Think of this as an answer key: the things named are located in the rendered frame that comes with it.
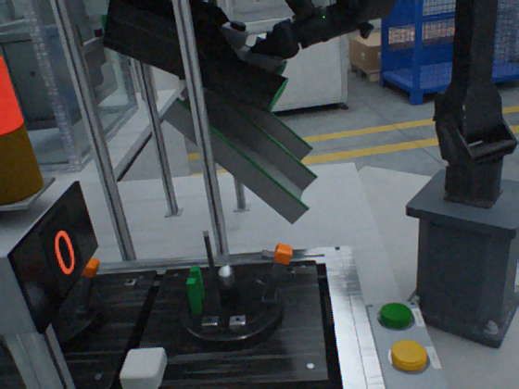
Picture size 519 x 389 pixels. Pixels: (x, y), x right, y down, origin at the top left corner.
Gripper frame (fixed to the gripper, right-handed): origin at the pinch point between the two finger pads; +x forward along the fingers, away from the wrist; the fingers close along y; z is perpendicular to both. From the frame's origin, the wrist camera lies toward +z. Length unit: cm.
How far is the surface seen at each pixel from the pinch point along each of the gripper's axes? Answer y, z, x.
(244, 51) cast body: 4.7, 0.3, 3.9
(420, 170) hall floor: -226, -122, -1
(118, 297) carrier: 43, -25, 21
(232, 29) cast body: 5.1, 4.7, 4.6
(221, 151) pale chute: 22.9, -12.5, 6.4
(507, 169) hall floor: -230, -135, -53
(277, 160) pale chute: 9.7, -20.2, 2.9
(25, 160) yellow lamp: 66, 1, 0
